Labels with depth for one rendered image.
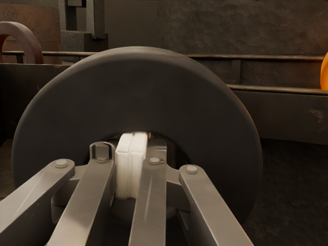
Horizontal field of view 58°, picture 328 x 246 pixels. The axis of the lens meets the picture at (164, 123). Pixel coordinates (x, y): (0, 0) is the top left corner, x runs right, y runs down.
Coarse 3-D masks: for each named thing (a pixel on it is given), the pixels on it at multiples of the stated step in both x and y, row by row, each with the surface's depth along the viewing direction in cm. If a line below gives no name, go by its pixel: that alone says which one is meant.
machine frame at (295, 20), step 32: (192, 0) 63; (224, 0) 61; (256, 0) 58; (288, 0) 56; (320, 0) 54; (192, 32) 65; (224, 32) 62; (256, 32) 60; (288, 32) 58; (320, 32) 56; (224, 64) 64; (256, 64) 62; (288, 64) 59; (320, 64) 57; (288, 160) 64; (320, 160) 62; (288, 192) 66; (320, 192) 64; (256, 224) 72; (288, 224) 68; (320, 224) 66
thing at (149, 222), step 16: (144, 160) 15; (160, 160) 15; (144, 176) 13; (160, 176) 13; (144, 192) 12; (160, 192) 12; (144, 208) 11; (160, 208) 11; (144, 224) 10; (160, 224) 11; (144, 240) 10; (160, 240) 10
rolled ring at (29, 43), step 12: (0, 24) 76; (12, 24) 75; (0, 36) 78; (12, 36) 76; (24, 36) 74; (0, 48) 82; (24, 48) 75; (36, 48) 76; (0, 60) 83; (36, 60) 76
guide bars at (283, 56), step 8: (16, 56) 86; (64, 56) 79; (72, 56) 78; (80, 56) 77; (88, 56) 76; (192, 56) 65; (200, 56) 64; (208, 56) 64; (216, 56) 63; (224, 56) 62; (232, 56) 62; (240, 56) 61; (248, 56) 61; (256, 56) 60; (264, 56) 59; (272, 56) 59; (280, 56) 58; (288, 56) 58; (296, 56) 57; (304, 56) 57; (312, 56) 56; (320, 56) 56; (232, 64) 63; (240, 64) 62; (232, 72) 63; (240, 72) 63; (232, 80) 63; (312, 88) 56
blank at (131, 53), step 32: (96, 64) 15; (128, 64) 15; (160, 64) 15; (192, 64) 16; (64, 96) 16; (96, 96) 16; (128, 96) 16; (160, 96) 16; (192, 96) 16; (224, 96) 16; (32, 128) 17; (64, 128) 17; (96, 128) 17; (128, 128) 17; (160, 128) 17; (192, 128) 17; (224, 128) 17; (32, 160) 17; (192, 160) 18; (224, 160) 18; (256, 160) 18; (224, 192) 18; (256, 192) 19; (128, 224) 19
